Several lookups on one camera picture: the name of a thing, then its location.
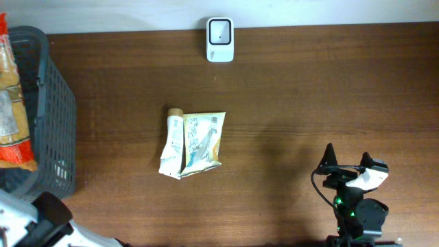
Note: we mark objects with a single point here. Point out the grey plastic mesh basket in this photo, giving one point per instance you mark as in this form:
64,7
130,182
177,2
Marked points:
51,114

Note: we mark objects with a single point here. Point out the white barcode scanner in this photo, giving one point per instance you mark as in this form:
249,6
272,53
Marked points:
220,39

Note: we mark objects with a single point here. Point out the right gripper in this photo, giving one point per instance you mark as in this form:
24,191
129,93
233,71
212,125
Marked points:
339,177

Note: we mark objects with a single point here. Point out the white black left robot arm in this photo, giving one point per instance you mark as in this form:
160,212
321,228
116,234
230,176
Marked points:
45,222

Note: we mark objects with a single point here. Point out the white tube brown cap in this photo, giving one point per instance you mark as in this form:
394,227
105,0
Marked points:
171,157

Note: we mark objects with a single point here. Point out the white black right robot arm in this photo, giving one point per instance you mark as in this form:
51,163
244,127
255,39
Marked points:
359,219

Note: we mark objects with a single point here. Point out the orange cracker package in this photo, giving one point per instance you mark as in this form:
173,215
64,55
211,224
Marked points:
16,148

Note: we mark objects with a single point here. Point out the cream snack bag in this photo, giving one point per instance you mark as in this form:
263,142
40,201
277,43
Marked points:
202,136

